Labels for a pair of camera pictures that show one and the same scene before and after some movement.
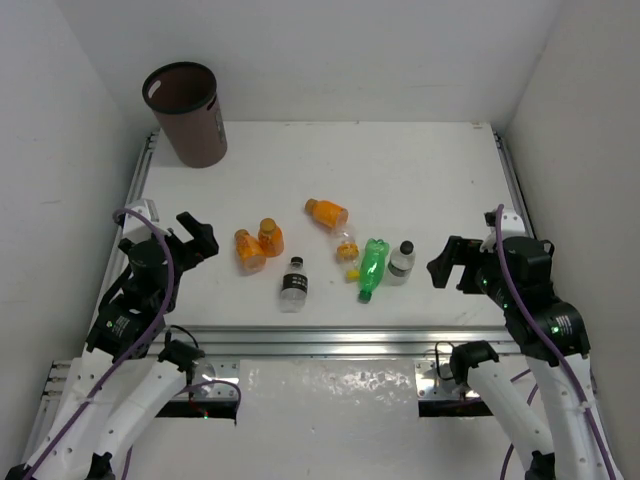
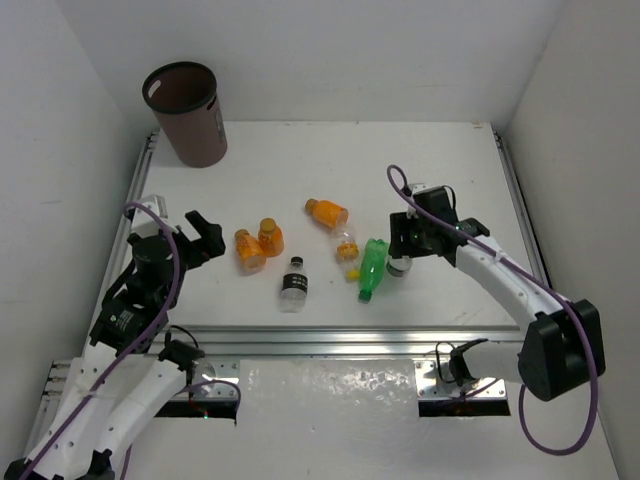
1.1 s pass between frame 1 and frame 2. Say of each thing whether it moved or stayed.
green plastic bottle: stayed
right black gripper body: moved
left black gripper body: stayed
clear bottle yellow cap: stayed
